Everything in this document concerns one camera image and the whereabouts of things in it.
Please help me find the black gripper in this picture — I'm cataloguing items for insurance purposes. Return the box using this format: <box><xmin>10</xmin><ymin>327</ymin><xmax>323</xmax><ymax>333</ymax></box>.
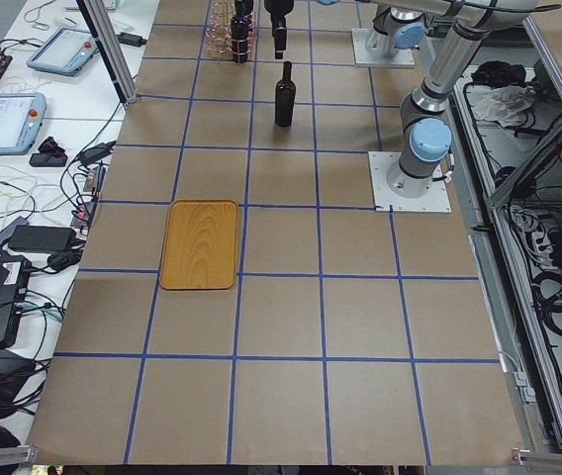
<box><xmin>264</xmin><ymin>0</ymin><xmax>294</xmax><ymax>59</ymax></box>

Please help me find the dark wine bottle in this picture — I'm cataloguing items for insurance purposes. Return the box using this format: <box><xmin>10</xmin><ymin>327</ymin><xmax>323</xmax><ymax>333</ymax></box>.
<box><xmin>274</xmin><ymin>61</ymin><xmax>296</xmax><ymax>128</ymax></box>

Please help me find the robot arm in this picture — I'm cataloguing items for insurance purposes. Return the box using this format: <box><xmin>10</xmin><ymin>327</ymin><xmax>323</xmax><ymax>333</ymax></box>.
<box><xmin>264</xmin><ymin>0</ymin><xmax>425</xmax><ymax>67</ymax></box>
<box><xmin>377</xmin><ymin>1</ymin><xmax>561</xmax><ymax>198</ymax></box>

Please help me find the dark wine bottle end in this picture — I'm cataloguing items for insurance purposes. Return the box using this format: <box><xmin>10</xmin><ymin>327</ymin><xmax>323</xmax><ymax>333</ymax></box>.
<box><xmin>230</xmin><ymin>0</ymin><xmax>253</xmax><ymax>64</ymax></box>

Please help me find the wooden tray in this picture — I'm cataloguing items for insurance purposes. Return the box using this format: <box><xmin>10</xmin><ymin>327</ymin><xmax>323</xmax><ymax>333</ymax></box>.
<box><xmin>159</xmin><ymin>200</ymin><xmax>238</xmax><ymax>291</ymax></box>

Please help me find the teach pendant far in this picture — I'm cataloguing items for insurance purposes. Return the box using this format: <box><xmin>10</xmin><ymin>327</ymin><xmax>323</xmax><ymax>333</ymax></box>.
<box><xmin>27</xmin><ymin>27</ymin><xmax>98</xmax><ymax>76</ymax></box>

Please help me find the teach pendant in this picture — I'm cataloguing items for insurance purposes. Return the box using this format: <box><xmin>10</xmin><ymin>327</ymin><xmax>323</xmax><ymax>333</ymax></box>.
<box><xmin>27</xmin><ymin>27</ymin><xmax>98</xmax><ymax>76</ymax></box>
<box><xmin>0</xmin><ymin>92</ymin><xmax>47</xmax><ymax>155</ymax></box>

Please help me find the white crumpled cloth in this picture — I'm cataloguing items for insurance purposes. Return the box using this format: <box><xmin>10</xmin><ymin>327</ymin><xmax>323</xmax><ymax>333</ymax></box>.
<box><xmin>473</xmin><ymin>85</ymin><xmax>535</xmax><ymax>128</ymax></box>

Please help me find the teach pendant near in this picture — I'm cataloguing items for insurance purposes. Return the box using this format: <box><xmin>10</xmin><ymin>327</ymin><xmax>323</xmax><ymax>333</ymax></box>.
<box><xmin>0</xmin><ymin>92</ymin><xmax>47</xmax><ymax>155</ymax></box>

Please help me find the black power adapter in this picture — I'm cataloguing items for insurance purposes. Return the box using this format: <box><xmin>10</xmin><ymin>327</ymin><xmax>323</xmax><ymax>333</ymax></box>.
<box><xmin>8</xmin><ymin>225</ymin><xmax>75</xmax><ymax>253</ymax></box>

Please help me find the copper wire bottle basket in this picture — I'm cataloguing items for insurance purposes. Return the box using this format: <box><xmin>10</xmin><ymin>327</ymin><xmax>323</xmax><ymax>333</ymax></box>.
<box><xmin>206</xmin><ymin>0</ymin><xmax>255</xmax><ymax>60</ymax></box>

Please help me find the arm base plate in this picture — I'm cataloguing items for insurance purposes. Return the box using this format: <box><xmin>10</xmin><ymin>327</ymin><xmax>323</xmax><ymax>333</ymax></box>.
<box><xmin>368</xmin><ymin>151</ymin><xmax>451</xmax><ymax>214</ymax></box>
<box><xmin>351</xmin><ymin>28</ymin><xmax>415</xmax><ymax>69</ymax></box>

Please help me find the aluminium frame post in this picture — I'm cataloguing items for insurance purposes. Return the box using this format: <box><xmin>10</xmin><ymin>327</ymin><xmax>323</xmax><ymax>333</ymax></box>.
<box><xmin>76</xmin><ymin>0</ymin><xmax>137</xmax><ymax>108</ymax></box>

